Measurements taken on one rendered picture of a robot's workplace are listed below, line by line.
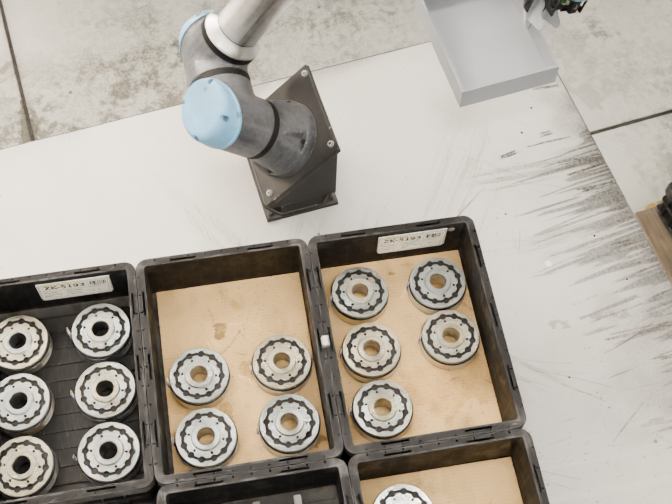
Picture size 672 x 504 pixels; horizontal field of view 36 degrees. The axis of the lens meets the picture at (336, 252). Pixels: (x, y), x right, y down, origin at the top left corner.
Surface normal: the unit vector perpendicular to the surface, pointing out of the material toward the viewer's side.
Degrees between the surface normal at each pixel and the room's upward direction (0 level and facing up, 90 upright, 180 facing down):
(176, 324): 0
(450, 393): 0
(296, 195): 90
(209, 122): 45
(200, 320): 0
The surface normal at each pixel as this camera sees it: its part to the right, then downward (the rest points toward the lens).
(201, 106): -0.61, -0.04
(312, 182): 0.30, 0.84
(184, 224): 0.03, -0.47
